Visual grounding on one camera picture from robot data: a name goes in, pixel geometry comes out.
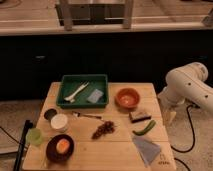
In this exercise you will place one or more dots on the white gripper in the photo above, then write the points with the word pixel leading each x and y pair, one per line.
pixel 167 109

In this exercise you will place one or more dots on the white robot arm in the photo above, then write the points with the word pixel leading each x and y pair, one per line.
pixel 186 82

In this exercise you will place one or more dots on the brown chocolate cake slice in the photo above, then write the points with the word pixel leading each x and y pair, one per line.
pixel 138 116

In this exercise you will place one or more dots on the grey folded cloth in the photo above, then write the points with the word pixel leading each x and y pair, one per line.
pixel 147 149

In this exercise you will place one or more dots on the orange bowl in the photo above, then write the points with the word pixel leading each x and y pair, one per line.
pixel 127 98

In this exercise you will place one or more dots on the grey sponge in tray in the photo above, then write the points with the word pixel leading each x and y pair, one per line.
pixel 95 96

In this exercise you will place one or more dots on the metal fork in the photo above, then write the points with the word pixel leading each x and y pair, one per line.
pixel 77 114

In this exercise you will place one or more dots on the white plastic fork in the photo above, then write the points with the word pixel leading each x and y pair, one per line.
pixel 71 97

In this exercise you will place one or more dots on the green plastic tray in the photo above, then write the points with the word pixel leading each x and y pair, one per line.
pixel 71 82

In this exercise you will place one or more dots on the orange fruit on plate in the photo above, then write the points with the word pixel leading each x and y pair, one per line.
pixel 62 146

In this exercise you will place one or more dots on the white round container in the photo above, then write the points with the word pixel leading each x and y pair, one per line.
pixel 59 122

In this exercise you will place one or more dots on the small dark cup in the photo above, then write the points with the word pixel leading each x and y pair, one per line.
pixel 49 114

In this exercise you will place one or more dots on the dark brown plate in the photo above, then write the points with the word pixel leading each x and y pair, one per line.
pixel 52 153

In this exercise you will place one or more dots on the green plastic cup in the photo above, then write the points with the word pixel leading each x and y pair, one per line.
pixel 34 137

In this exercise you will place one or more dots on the black stand left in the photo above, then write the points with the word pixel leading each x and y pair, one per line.
pixel 28 124

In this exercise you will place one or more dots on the wooden frame on counter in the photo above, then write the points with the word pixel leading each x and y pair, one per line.
pixel 103 13

